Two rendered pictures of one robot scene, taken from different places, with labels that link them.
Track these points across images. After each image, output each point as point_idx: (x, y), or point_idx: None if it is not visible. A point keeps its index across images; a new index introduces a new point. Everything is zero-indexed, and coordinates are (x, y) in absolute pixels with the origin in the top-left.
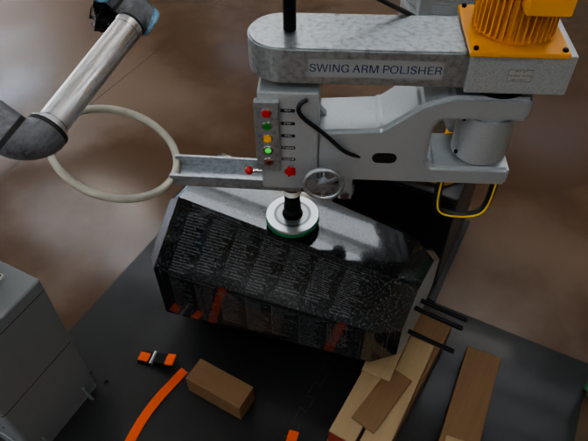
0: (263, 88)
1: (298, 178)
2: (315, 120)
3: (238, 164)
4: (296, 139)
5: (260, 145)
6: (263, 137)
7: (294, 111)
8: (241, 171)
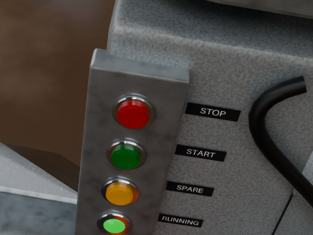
0: (139, 18)
1: None
2: (300, 155)
3: (20, 207)
4: (213, 202)
5: (90, 208)
6: (107, 189)
7: (237, 118)
8: (27, 224)
